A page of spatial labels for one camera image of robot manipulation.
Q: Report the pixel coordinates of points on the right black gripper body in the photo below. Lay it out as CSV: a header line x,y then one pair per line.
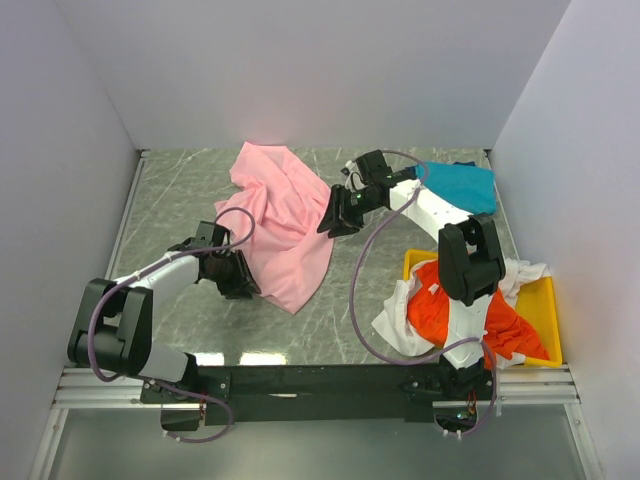
x,y
354,205

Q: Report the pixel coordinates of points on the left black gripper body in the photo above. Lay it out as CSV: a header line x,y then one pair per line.
x,y
230,273

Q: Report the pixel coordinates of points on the pink t shirt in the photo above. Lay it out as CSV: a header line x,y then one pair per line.
x,y
278,207

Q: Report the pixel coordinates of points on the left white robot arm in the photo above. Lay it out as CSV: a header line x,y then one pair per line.
x,y
115,317

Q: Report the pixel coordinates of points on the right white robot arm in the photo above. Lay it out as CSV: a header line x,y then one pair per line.
x,y
470,260

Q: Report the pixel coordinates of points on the white t shirt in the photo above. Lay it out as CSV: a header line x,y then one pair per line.
x,y
392,324

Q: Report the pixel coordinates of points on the folded teal t shirt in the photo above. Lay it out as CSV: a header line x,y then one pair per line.
x,y
467,188

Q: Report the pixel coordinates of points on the black base beam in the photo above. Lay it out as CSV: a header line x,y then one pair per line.
x,y
328,392

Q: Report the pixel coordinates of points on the orange t shirt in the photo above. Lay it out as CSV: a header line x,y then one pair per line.
x,y
508,334

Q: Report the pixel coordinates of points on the yellow plastic bin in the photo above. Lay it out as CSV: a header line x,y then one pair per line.
x,y
545,322

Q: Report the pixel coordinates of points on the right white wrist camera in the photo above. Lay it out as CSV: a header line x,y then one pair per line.
x,y
353,178

